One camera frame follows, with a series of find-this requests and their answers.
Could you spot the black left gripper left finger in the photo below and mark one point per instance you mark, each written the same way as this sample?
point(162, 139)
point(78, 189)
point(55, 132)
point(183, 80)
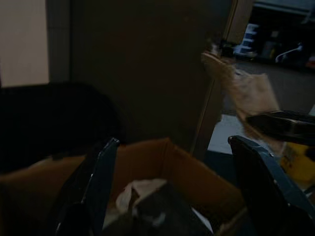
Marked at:
point(96, 186)

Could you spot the yellow object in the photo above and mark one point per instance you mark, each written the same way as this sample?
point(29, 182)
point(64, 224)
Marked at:
point(300, 162)

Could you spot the dark grey trash piece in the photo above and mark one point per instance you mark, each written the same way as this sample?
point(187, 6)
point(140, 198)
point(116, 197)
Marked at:
point(167, 211)

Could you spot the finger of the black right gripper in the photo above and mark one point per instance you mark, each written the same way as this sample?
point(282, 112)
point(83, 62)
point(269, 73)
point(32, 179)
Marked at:
point(285, 126)

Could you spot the brown cardboard box bin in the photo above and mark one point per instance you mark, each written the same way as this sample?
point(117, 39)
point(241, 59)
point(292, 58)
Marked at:
point(172, 167)

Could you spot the white crumpled paper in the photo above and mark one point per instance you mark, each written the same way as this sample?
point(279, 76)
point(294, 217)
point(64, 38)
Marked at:
point(142, 186)

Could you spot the white hook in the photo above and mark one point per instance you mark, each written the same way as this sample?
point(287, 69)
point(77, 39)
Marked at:
point(299, 48)

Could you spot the black rounded object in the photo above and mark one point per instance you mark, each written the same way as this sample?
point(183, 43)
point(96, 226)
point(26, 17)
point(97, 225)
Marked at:
point(49, 123)

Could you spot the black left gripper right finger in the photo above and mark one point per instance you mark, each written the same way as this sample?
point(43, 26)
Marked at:
point(265, 191)

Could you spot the dark cabinet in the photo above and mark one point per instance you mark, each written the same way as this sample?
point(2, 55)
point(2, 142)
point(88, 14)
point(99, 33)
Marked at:
point(147, 61)

